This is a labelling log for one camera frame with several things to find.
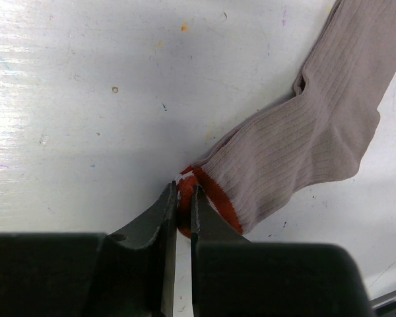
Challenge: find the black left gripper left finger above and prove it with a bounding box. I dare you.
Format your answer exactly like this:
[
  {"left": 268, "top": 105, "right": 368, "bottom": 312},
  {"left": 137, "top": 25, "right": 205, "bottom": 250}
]
[{"left": 110, "top": 182, "right": 178, "bottom": 316}]

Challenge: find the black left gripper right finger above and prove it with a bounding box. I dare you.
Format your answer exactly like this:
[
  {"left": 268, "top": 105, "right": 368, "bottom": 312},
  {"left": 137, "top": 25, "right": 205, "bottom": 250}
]
[{"left": 191, "top": 186, "right": 249, "bottom": 316}]

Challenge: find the grey sock with red cuff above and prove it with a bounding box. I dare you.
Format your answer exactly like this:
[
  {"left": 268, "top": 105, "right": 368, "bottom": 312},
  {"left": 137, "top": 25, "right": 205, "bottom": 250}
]
[{"left": 176, "top": 1, "right": 396, "bottom": 236}]

